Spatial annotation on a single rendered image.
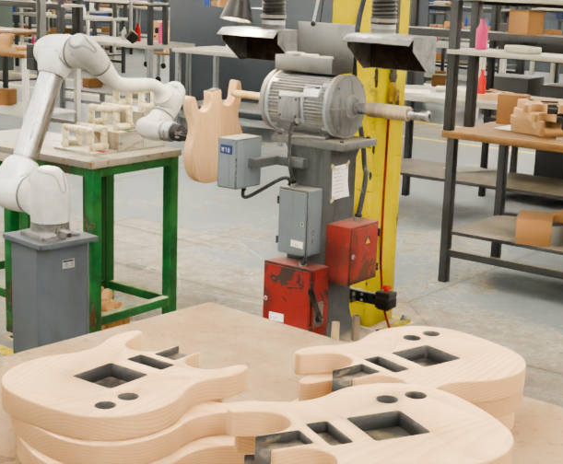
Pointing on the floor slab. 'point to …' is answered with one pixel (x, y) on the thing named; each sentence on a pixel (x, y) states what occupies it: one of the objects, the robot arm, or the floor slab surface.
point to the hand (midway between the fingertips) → (209, 137)
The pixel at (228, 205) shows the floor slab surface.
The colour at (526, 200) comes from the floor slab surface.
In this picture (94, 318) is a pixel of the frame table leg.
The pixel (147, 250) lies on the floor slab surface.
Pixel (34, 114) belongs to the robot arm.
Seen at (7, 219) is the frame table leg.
